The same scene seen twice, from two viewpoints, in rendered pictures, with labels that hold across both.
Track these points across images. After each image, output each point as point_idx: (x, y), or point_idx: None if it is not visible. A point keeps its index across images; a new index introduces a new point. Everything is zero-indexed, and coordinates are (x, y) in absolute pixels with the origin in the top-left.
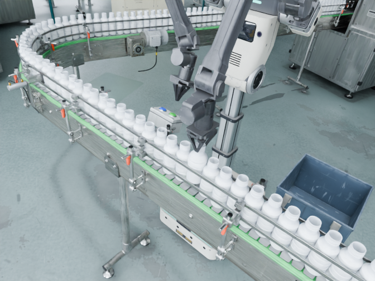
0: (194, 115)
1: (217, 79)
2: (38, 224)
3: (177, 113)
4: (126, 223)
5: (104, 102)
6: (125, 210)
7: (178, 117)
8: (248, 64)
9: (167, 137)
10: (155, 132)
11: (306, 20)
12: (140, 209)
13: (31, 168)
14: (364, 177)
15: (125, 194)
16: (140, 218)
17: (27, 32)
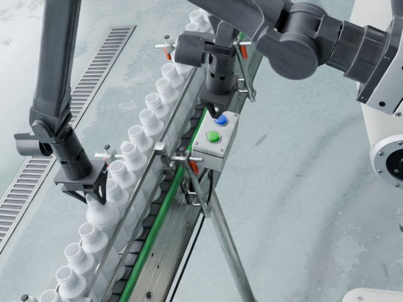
0: (17, 147)
1: (35, 117)
2: (238, 193)
3: None
4: (231, 270)
5: (176, 66)
6: (222, 247)
7: (213, 146)
8: (364, 118)
9: (135, 163)
10: (142, 147)
11: (363, 84)
12: (360, 287)
13: (320, 104)
14: None
15: (212, 220)
16: (341, 299)
17: None
